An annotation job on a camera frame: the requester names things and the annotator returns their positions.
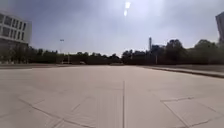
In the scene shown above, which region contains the pale concrete paved plaza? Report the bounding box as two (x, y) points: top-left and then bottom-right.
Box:
(0, 64), (224, 128)

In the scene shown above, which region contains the distant tall tower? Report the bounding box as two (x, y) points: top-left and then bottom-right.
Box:
(148, 36), (153, 52)

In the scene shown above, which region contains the tall lamp pole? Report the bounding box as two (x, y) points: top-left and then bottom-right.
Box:
(59, 38), (65, 54)

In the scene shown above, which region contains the row of dark trees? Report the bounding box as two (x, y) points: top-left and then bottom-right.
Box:
(0, 38), (224, 66)

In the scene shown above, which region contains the raised concrete kerb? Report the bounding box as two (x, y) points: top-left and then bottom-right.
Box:
(141, 65), (224, 80)

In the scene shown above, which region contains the white multi-storey building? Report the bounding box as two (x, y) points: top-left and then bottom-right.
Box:
(0, 11), (33, 51)

